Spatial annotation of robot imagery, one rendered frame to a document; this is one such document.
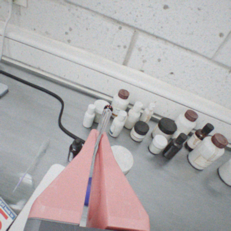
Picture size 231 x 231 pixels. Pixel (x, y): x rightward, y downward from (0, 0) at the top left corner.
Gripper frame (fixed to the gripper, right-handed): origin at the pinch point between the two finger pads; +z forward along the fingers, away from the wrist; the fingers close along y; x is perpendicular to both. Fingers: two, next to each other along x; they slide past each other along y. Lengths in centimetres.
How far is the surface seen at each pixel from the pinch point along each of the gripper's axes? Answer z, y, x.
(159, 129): 25.2, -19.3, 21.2
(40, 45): 42.3, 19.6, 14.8
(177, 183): 12.0, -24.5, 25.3
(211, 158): 17.2, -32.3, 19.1
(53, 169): 5.5, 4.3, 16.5
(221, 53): 37.0, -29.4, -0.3
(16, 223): -3.0, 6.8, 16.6
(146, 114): 30.1, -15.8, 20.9
